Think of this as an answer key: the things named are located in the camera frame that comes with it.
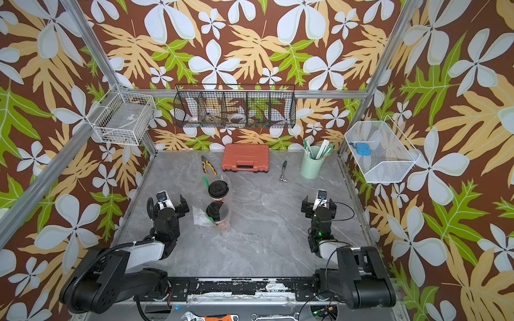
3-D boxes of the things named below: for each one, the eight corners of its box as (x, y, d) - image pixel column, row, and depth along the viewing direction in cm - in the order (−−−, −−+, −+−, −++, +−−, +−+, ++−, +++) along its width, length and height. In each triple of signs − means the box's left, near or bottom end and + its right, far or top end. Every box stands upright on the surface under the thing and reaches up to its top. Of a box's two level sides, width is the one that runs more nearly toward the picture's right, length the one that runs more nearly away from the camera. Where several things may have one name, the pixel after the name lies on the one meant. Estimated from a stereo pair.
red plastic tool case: (222, 173, 112) (221, 166, 107) (225, 149, 124) (224, 143, 119) (269, 173, 112) (270, 167, 107) (268, 150, 124) (268, 143, 119)
